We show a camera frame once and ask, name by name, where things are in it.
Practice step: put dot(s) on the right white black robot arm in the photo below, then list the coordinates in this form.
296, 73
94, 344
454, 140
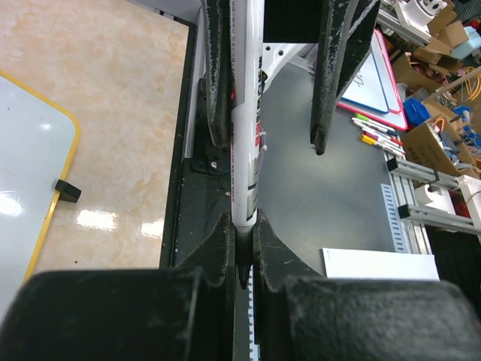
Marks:
289, 26

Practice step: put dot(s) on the black whiteboard clip right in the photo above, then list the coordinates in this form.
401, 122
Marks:
67, 192

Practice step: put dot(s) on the white paper sheet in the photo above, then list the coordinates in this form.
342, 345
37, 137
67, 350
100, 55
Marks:
377, 265

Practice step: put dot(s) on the red framed whiteboard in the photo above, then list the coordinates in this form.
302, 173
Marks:
373, 92

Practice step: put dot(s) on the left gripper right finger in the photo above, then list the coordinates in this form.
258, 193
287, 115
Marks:
300, 315

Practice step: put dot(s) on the yellow framed whiteboard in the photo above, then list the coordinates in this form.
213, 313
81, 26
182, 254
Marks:
38, 142

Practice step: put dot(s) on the cardboard box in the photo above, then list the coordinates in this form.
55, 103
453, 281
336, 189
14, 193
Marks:
435, 144

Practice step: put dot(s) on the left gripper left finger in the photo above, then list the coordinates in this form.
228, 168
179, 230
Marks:
90, 315

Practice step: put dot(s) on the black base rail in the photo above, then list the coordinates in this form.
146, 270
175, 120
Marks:
199, 180

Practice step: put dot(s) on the white black marker pen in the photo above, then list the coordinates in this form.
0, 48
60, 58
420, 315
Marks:
246, 131

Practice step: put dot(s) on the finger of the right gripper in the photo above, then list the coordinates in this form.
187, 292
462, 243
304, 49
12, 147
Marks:
218, 70
346, 29

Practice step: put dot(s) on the loose marker pens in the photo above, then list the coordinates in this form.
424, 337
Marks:
379, 137

